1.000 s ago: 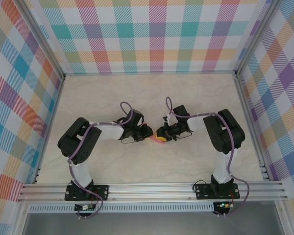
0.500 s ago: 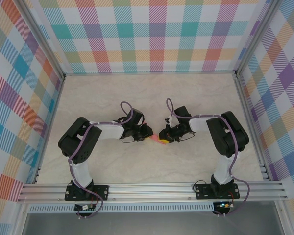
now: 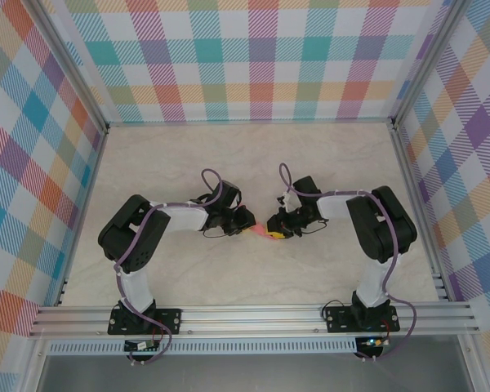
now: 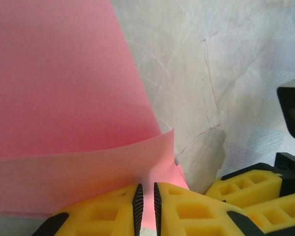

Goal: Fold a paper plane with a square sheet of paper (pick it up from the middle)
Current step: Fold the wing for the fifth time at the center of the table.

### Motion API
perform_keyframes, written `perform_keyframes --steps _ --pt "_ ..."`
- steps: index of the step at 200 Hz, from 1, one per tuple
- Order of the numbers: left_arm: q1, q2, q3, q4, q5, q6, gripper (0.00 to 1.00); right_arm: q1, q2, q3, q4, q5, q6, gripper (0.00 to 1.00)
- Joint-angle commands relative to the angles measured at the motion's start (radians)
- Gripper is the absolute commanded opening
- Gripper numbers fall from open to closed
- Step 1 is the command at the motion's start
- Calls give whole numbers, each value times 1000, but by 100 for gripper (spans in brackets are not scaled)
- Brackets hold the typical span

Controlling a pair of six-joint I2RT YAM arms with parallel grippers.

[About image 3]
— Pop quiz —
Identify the perforated grey cable tray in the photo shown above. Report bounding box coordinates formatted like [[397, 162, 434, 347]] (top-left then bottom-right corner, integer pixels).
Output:
[[47, 337, 359, 355]]

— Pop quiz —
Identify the aluminium mounting rail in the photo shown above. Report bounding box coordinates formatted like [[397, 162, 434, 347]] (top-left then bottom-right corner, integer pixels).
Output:
[[28, 304, 481, 339]]

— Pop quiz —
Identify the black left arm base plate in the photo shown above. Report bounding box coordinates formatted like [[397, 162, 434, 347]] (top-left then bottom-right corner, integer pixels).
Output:
[[107, 308, 183, 336]]

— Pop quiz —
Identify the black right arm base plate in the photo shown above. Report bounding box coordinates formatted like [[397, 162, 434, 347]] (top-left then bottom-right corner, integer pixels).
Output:
[[324, 305, 400, 334]]

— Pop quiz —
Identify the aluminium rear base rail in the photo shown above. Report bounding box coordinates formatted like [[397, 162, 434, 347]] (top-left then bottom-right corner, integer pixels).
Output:
[[105, 117, 397, 127]]

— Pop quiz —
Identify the pink square paper sheet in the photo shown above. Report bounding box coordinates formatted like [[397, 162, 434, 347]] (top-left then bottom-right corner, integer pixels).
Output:
[[249, 223, 279, 243]]

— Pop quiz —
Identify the aluminium frame post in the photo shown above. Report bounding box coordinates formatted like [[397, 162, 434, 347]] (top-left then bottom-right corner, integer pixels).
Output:
[[26, 0, 109, 134], [391, 0, 469, 130]]

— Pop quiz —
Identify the aluminium side base rail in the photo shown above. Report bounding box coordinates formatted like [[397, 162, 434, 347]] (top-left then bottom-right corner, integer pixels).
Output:
[[390, 122, 450, 301], [55, 128, 109, 307]]

